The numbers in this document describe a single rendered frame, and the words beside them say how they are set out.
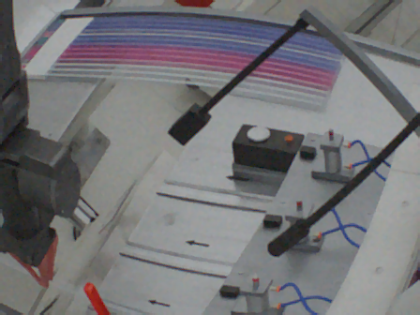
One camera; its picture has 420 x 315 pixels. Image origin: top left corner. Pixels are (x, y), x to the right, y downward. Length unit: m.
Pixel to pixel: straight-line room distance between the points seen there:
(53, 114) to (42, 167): 0.46
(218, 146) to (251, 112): 0.07
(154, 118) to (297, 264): 1.65
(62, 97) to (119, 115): 1.16
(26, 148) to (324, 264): 0.33
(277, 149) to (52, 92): 0.40
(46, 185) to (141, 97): 1.72
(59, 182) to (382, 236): 0.33
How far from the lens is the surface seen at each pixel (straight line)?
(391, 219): 1.07
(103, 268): 1.61
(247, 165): 1.26
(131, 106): 2.66
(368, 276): 1.01
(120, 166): 2.56
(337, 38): 0.99
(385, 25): 2.48
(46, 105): 1.47
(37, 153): 0.99
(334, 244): 1.08
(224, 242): 1.19
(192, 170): 1.29
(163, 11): 1.60
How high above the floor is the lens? 1.91
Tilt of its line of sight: 45 degrees down
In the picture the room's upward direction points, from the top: 48 degrees clockwise
